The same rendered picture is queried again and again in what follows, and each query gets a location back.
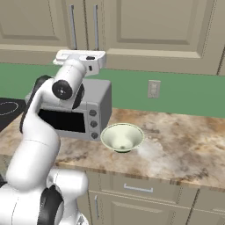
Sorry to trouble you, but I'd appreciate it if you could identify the beige base cupboard door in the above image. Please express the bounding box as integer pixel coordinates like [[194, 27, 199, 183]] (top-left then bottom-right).
[[87, 190, 192, 225], [187, 187, 225, 225]]

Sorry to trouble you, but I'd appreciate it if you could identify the silver cupboard door handle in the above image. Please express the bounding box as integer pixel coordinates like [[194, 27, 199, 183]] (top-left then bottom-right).
[[93, 195, 100, 221]]

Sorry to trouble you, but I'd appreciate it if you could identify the pale green bowl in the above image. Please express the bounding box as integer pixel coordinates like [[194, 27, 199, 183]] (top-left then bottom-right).
[[99, 122, 145, 154]]

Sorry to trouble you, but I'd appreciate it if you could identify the silver cabinet door handle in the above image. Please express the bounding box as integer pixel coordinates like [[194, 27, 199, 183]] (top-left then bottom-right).
[[69, 4, 78, 50], [93, 4, 100, 51]]

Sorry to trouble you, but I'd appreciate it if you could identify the silver toaster oven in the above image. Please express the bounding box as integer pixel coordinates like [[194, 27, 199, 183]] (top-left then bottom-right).
[[25, 76, 113, 142]]

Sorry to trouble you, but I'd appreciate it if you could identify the black hob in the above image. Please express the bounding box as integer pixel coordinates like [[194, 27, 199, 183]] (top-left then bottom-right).
[[0, 98, 28, 134]]

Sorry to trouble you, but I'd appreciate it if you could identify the beige drawer front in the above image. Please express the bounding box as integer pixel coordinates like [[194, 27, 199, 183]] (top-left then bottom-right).
[[86, 171, 199, 210]]

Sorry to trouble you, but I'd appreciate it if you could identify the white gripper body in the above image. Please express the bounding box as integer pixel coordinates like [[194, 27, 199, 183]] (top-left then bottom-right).
[[52, 49, 107, 68]]

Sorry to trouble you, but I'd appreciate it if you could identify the white wall outlet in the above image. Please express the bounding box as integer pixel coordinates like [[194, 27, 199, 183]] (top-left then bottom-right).
[[147, 79, 162, 99]]

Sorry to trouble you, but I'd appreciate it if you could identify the silver drawer handle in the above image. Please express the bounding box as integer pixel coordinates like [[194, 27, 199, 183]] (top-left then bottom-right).
[[123, 183, 155, 194]]

